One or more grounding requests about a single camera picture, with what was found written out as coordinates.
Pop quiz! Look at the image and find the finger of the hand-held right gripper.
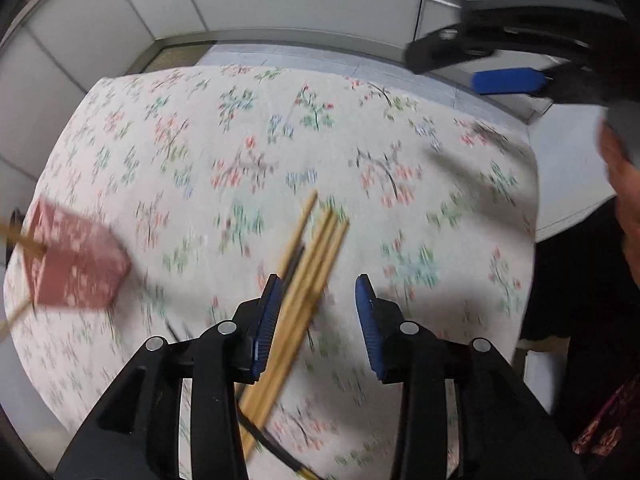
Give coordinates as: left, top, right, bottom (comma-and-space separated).
405, 22, 496, 73
472, 62, 612, 107

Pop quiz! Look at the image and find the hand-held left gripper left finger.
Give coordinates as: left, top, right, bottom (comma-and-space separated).
55, 274, 286, 480

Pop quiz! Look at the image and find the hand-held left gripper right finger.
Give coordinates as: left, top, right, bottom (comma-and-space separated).
354, 274, 586, 480

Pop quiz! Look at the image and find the light bamboo chopstick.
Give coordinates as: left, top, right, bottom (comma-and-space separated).
0, 222, 48, 256
239, 207, 335, 411
240, 211, 342, 441
276, 190, 319, 283
0, 300, 33, 336
242, 217, 351, 461

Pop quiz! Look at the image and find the pink perforated utensil holder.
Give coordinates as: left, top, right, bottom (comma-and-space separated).
25, 199, 132, 308

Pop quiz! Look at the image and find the person's right hand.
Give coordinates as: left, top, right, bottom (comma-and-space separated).
600, 125, 640, 286

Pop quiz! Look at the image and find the floral tablecloth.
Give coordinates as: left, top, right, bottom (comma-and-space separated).
2, 62, 541, 480

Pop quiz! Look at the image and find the person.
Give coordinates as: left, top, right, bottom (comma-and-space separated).
517, 195, 640, 480

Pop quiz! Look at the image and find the red patterned fabric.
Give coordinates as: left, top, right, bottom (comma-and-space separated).
572, 380, 640, 458

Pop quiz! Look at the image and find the brown floor mat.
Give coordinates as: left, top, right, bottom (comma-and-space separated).
125, 42, 216, 76

